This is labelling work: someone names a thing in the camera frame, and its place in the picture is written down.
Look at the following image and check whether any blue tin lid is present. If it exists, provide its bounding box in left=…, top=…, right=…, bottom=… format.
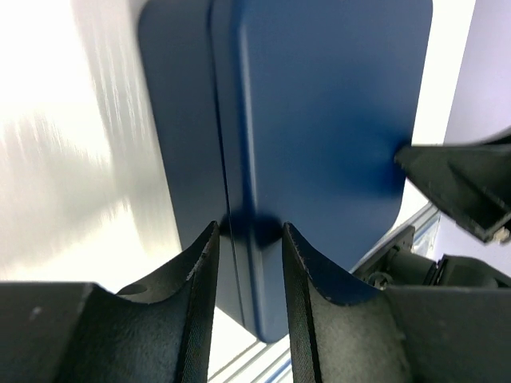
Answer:
left=209, top=1, right=433, bottom=343

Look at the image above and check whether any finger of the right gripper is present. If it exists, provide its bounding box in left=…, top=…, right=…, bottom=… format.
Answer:
left=394, top=144, right=510, bottom=243

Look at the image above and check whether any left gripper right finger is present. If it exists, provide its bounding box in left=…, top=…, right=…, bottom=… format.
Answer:
left=282, top=224, right=510, bottom=382

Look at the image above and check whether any blue tin chocolate box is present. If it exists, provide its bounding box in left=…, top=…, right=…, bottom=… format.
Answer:
left=138, top=1, right=244, bottom=324

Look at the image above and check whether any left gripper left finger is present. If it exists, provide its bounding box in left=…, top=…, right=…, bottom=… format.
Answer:
left=1, top=223, right=220, bottom=382

